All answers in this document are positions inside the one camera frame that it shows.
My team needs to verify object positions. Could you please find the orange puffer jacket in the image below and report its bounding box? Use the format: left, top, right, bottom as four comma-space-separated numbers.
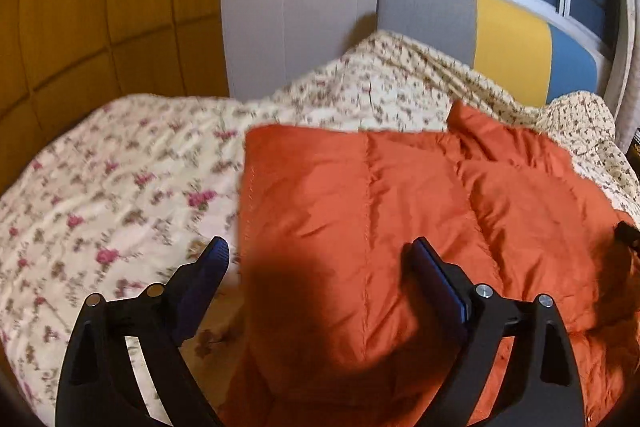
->
217, 101, 640, 427

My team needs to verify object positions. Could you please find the plain pale curtain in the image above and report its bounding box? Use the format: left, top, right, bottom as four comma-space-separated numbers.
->
602, 0, 640, 148

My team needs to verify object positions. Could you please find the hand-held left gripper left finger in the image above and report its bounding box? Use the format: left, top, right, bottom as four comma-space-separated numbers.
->
54, 236, 231, 427

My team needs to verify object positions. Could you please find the small-flower cream quilt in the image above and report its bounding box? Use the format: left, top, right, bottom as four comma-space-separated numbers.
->
270, 29, 640, 212

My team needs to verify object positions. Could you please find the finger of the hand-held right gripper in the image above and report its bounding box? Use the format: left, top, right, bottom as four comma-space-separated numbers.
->
616, 221, 640, 258

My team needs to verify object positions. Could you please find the grey yellow blue headboard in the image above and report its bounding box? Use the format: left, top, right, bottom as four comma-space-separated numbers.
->
377, 0, 603, 105

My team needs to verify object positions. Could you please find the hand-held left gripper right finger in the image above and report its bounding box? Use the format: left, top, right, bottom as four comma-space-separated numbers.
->
404, 237, 587, 427

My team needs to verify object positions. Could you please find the dark object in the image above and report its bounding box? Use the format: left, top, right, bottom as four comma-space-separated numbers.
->
620, 124, 640, 158

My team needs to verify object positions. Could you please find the wooden wardrobe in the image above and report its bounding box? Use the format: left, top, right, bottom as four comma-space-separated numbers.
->
0, 0, 231, 198

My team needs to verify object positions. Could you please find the rose floral bed sheet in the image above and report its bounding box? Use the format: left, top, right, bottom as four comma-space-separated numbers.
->
0, 94, 281, 427

